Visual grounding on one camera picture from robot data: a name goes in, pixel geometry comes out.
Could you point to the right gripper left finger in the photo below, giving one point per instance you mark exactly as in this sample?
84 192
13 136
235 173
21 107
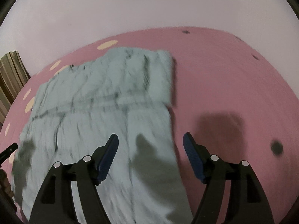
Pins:
54 202

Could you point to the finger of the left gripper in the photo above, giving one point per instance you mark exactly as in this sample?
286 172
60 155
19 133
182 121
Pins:
8 152

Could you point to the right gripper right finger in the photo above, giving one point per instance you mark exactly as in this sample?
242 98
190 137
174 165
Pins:
247 200

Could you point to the light teal puffer jacket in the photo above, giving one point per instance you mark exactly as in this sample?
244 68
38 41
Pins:
126 92

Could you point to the person's hand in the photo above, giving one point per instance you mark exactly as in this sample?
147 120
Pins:
6 186

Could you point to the striped fabric headboard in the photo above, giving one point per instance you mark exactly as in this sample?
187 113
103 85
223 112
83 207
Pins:
13 77

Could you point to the pink polka dot bedsheet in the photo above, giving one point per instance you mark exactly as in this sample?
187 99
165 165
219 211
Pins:
228 96

